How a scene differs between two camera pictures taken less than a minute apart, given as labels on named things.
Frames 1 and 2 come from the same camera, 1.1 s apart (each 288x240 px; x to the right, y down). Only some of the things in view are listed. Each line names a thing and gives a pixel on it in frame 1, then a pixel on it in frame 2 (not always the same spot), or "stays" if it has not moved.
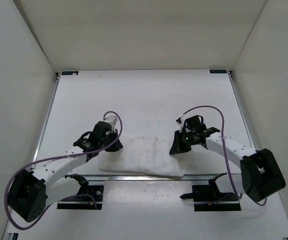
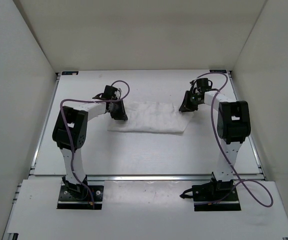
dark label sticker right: (218, 71) stays
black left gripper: (116, 146) to (121, 115)
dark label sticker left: (70, 73) stays
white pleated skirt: (144, 154) to (152, 117)
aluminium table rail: (152, 177) stays
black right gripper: (177, 147) to (185, 107)
